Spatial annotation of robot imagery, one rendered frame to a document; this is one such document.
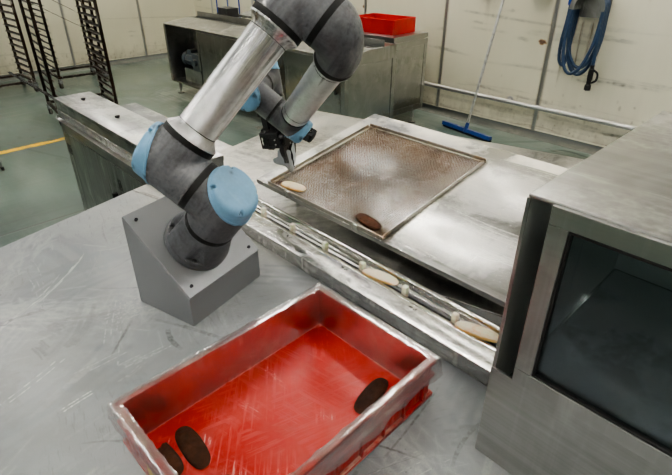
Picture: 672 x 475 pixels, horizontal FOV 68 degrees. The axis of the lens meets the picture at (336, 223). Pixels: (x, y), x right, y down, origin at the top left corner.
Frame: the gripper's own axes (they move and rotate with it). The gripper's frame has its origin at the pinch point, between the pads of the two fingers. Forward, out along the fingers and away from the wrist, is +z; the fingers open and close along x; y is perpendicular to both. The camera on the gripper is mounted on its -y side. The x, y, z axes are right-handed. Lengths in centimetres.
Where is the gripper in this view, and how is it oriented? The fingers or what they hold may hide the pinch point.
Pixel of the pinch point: (293, 168)
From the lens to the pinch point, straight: 159.2
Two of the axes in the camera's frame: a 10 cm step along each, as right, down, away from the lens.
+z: 1.3, 8.0, 5.8
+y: -9.5, -0.7, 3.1
